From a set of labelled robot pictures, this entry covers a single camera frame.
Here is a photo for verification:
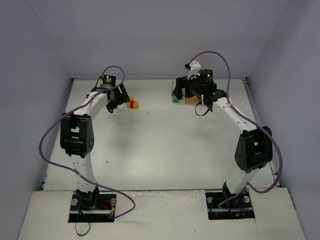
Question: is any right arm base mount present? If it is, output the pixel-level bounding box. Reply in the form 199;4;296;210
205;183;255;221

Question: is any green yellow red lego stack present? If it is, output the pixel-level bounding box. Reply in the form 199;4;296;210
126;96;139;109

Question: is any clear plastic container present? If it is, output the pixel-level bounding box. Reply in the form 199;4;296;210
171;79;185;104

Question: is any amber plastic container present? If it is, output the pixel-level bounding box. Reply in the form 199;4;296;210
184;96;201;105

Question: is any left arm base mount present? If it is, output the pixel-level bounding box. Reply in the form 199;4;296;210
68;191;117;223

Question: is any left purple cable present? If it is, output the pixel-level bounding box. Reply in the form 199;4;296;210
39;65;136;221

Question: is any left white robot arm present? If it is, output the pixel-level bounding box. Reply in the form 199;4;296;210
60;75;130;210

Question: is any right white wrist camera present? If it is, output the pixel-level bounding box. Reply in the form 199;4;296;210
184;60;201;80

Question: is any purple cable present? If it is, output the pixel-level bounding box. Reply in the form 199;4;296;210
188;51;283;210
39;65;136;221

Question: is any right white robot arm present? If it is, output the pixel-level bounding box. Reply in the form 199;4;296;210
172;69;273;199

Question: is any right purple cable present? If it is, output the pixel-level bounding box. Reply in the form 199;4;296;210
188;51;283;210

